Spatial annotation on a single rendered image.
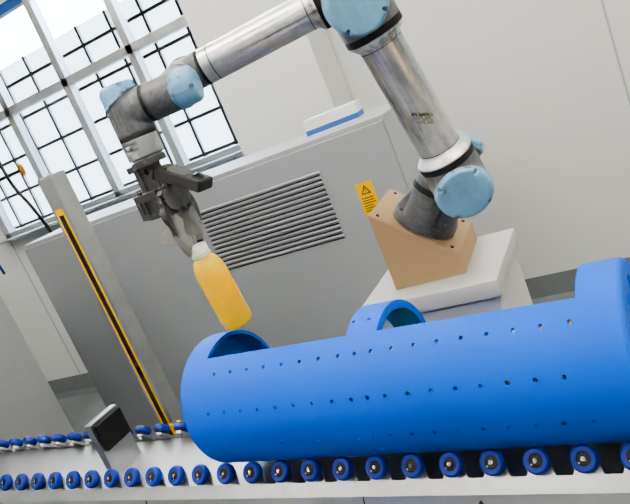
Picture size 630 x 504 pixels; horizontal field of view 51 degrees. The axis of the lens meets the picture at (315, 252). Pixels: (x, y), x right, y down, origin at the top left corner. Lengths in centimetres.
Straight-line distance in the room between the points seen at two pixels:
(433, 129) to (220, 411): 69
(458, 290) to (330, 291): 156
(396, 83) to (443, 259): 43
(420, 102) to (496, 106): 256
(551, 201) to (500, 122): 53
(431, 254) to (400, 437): 47
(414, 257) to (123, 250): 216
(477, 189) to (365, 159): 139
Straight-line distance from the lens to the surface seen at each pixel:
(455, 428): 115
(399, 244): 151
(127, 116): 135
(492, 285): 143
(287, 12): 139
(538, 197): 394
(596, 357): 104
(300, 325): 310
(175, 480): 163
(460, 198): 134
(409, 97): 128
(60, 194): 207
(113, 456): 188
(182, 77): 132
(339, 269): 290
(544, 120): 383
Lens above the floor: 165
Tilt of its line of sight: 13 degrees down
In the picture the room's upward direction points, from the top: 22 degrees counter-clockwise
